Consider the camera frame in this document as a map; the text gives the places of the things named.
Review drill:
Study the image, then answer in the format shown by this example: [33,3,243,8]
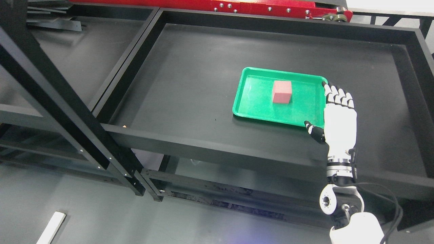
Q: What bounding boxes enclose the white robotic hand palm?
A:
[324,103,357,160]

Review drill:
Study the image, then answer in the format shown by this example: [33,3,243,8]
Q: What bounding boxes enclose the black white robotic thumb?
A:
[304,121,326,144]

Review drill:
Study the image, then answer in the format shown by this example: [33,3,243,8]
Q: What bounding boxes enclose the black white robotic fingers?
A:
[321,81,355,109]

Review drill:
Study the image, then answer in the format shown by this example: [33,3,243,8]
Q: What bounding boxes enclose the pink foam block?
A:
[272,80,292,104]

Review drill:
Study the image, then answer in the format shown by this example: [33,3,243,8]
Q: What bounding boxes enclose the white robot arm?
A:
[304,82,384,244]

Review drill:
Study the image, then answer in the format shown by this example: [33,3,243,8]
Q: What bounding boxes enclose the green plastic tray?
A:
[232,67,328,127]

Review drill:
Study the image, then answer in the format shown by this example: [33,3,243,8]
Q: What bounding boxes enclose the black metal shelf right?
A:
[94,9,433,229]

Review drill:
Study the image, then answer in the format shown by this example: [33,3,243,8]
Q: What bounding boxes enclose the black metal shelf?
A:
[1,0,160,201]
[94,9,433,229]

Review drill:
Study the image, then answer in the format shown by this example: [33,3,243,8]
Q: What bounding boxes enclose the black metal shelf left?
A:
[1,0,160,201]

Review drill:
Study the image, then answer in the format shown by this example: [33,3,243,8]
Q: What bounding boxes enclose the white table leg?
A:
[36,211,67,244]

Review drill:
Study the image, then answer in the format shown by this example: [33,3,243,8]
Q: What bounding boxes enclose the red conveyor frame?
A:
[71,0,354,22]

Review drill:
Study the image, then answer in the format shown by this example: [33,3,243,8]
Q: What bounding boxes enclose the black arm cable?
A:
[353,182,404,244]

